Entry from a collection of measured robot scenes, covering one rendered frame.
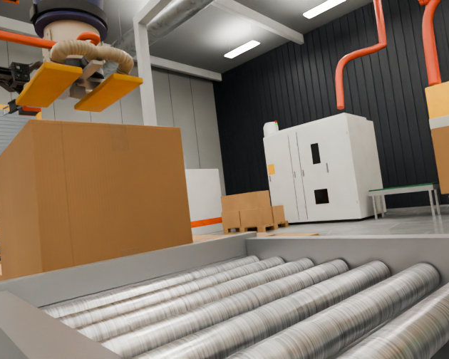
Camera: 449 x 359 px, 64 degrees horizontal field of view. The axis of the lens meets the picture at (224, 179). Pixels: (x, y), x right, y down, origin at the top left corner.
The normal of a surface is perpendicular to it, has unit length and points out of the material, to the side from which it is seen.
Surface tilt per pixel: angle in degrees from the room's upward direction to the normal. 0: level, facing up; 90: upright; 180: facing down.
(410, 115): 90
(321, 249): 90
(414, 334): 45
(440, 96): 90
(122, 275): 90
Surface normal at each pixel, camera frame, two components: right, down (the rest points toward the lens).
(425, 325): 0.37, -0.79
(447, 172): -0.53, 0.00
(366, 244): -0.76, 0.04
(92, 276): 0.64, -0.13
